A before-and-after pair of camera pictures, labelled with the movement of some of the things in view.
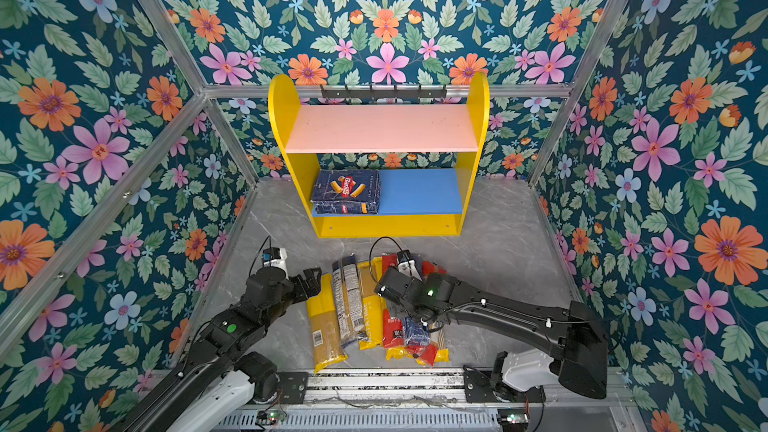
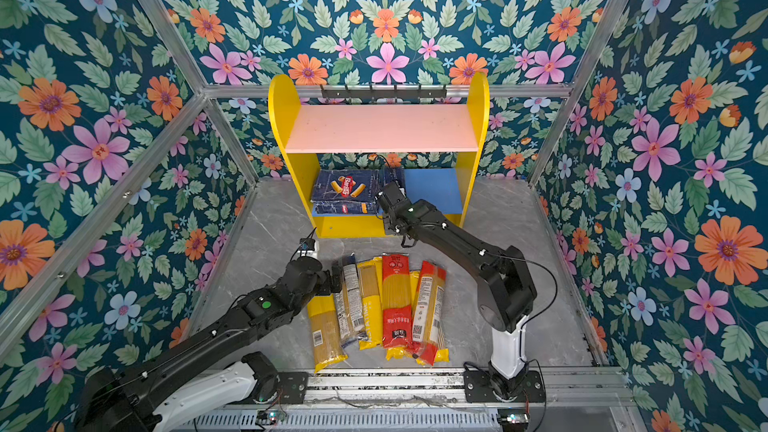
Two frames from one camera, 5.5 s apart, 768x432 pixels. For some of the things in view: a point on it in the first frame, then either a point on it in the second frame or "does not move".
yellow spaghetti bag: x=327 y=347 does not move
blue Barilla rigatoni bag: x=346 y=191 does not move
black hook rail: x=384 y=93 does not move
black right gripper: x=426 y=282 to x=388 y=219
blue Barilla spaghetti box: x=415 y=333 to x=388 y=174
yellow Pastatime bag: x=370 y=304 does not move
